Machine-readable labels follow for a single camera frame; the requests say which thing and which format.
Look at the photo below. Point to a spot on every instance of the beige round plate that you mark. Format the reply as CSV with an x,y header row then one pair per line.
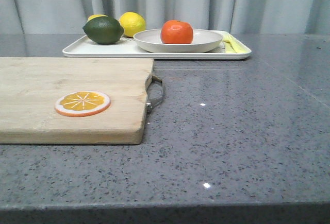
x,y
203,41

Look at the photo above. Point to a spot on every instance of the orange mandarin fruit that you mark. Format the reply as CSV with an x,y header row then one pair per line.
x,y
176,32

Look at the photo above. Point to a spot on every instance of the white rectangular tray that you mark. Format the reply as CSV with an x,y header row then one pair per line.
x,y
127,48

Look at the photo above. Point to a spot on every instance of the orange slice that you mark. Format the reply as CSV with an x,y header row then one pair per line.
x,y
82,103

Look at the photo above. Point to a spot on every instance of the yellow plastic fork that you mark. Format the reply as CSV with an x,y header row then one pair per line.
x,y
232,45

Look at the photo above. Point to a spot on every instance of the green lime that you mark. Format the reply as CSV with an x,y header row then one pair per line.
x,y
103,30

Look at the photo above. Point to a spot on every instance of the wooden cutting board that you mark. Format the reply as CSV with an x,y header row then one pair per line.
x,y
31,86

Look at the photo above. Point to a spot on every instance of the grey curtain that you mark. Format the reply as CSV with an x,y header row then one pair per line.
x,y
236,16

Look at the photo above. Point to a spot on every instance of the metal cutting board handle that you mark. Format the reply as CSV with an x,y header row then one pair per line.
x,y
155,93

